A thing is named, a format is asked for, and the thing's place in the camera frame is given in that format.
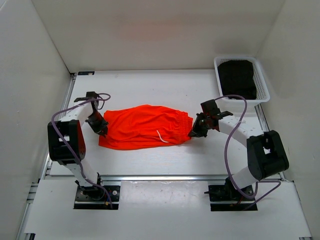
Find purple cable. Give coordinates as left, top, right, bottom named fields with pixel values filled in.
left=51, top=92, right=115, bottom=210
left=213, top=94, right=282, bottom=211

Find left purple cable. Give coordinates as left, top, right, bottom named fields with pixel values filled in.
left=51, top=92, right=115, bottom=210

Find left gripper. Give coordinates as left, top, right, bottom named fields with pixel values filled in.
left=85, top=111, right=109, bottom=137

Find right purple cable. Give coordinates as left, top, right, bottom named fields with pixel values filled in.
left=213, top=94, right=282, bottom=211

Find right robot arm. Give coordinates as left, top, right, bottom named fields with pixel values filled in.
left=188, top=99, right=289, bottom=200

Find white plastic basket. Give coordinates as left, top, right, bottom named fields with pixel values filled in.
left=213, top=55, right=270, bottom=110

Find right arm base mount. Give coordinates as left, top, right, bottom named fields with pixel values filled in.
left=204, top=177, right=258, bottom=212

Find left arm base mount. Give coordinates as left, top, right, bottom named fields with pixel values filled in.
left=73, top=180, right=121, bottom=210

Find orange shorts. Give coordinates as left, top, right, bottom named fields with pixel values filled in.
left=98, top=104, right=193, bottom=151

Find aluminium front rail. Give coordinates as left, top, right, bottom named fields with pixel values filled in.
left=42, top=174, right=283, bottom=182

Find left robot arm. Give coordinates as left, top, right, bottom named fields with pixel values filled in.
left=47, top=91, right=111, bottom=200

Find black shorts in basket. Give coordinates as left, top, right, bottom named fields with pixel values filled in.
left=217, top=60, right=257, bottom=100

